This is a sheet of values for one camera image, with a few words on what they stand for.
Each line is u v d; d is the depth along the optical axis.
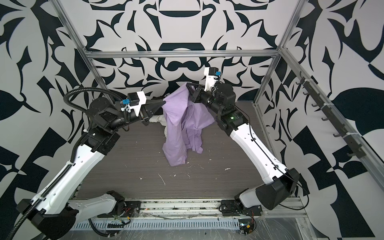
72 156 0.42
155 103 0.51
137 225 0.71
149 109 0.50
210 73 0.56
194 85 0.55
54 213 0.38
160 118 0.62
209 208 0.76
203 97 0.56
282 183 0.39
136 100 0.43
